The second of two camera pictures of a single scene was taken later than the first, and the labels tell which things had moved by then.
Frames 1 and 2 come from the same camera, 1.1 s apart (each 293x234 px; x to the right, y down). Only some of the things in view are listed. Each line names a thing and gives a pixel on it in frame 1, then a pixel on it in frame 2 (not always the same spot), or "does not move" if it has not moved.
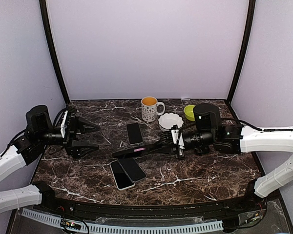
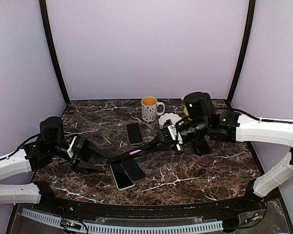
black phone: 134,133 does not move
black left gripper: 71,143 → 78,161
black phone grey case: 133,169 does not move
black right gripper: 176,148 → 162,136
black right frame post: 245,46 does not move
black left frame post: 44,16 does not move
